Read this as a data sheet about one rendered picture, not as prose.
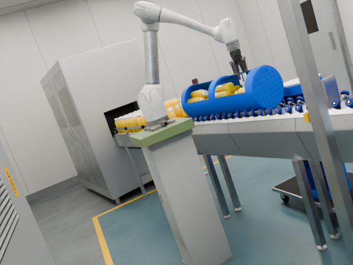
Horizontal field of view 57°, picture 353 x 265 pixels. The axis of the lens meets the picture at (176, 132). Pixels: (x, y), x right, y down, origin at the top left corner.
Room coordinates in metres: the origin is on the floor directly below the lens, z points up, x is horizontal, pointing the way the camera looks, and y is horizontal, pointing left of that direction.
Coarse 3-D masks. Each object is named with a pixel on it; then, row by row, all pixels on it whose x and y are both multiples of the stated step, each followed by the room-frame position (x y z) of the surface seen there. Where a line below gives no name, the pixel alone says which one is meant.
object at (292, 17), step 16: (288, 0) 1.38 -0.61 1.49; (288, 16) 1.40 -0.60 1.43; (288, 32) 1.42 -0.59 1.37; (304, 32) 1.40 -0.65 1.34; (304, 48) 1.38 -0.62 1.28; (304, 64) 1.39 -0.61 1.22; (304, 80) 1.41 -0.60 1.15; (304, 96) 1.43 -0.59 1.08; (320, 96) 1.39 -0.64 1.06; (320, 112) 1.38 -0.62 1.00; (320, 128) 1.39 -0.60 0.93; (320, 144) 1.41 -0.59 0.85; (336, 144) 1.40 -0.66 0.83; (336, 160) 1.39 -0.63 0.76; (336, 176) 1.38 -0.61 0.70; (336, 192) 1.40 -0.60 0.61; (336, 208) 1.42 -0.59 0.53; (352, 208) 1.40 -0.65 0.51; (352, 224) 1.39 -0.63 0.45; (352, 240) 1.39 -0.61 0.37; (352, 256) 1.41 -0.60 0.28
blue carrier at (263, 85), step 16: (224, 80) 2.57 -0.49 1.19; (256, 80) 2.04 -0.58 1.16; (272, 80) 2.10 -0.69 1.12; (208, 96) 2.42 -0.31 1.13; (224, 96) 2.25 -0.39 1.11; (240, 96) 2.11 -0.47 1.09; (256, 96) 2.02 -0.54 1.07; (272, 96) 2.08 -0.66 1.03; (192, 112) 2.69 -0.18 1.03; (208, 112) 2.52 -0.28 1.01; (224, 112) 2.38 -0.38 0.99; (240, 112) 2.28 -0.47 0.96
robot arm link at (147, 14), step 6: (138, 6) 2.23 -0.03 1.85; (144, 6) 2.22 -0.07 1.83; (150, 6) 2.22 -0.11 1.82; (156, 6) 2.22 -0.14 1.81; (138, 12) 2.24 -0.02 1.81; (144, 12) 2.22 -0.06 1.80; (150, 12) 2.21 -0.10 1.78; (156, 12) 2.21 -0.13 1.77; (144, 18) 2.26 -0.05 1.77; (150, 18) 2.24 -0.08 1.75; (156, 18) 2.23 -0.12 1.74
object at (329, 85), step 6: (324, 78) 1.71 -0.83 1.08; (330, 78) 1.70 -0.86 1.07; (324, 84) 1.68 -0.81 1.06; (330, 84) 1.70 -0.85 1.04; (336, 84) 1.72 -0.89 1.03; (324, 90) 1.68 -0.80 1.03; (330, 90) 1.69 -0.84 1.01; (336, 90) 1.71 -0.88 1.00; (330, 96) 1.69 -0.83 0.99; (336, 96) 1.71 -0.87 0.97; (330, 102) 1.68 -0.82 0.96
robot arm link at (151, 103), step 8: (144, 88) 2.28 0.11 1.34; (152, 88) 2.22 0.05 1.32; (144, 96) 2.19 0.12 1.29; (152, 96) 2.18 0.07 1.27; (160, 96) 2.23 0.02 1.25; (144, 104) 2.18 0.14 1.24; (152, 104) 2.17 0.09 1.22; (160, 104) 2.20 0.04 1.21; (144, 112) 2.20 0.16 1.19; (152, 112) 2.17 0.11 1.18; (160, 112) 2.18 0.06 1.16; (152, 120) 2.18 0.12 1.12
